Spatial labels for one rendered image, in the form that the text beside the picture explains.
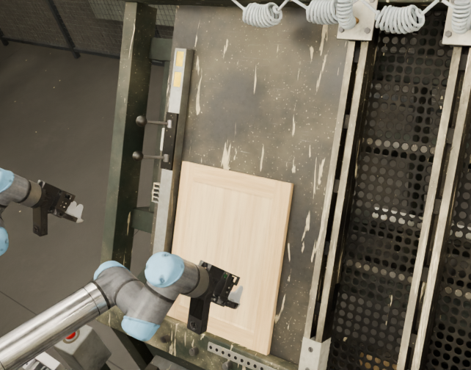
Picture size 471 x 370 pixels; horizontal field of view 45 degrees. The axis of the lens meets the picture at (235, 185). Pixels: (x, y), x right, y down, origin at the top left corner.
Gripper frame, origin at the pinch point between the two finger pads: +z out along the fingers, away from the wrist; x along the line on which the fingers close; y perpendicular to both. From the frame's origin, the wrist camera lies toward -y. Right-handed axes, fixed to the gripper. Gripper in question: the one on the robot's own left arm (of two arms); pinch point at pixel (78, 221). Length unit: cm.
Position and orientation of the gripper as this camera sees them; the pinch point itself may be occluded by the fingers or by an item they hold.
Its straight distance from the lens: 193.9
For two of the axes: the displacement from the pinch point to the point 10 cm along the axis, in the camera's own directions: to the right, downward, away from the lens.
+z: 5.0, 3.4, 8.0
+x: -7.7, -2.6, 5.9
